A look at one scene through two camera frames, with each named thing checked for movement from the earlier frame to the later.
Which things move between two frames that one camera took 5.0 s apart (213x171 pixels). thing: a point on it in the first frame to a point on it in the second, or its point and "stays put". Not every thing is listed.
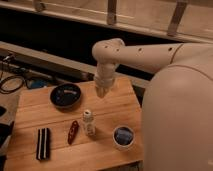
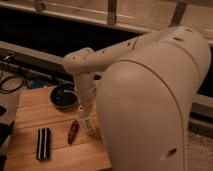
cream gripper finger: [106, 90] to [88, 114]
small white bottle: [89, 126] stays put
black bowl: [65, 96] stays put
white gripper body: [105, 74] to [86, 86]
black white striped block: [43, 148] stays put
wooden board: [70, 127] stays put
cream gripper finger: [100, 91] to [81, 113]
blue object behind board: [38, 83] stays put
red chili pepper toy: [73, 132] stays put
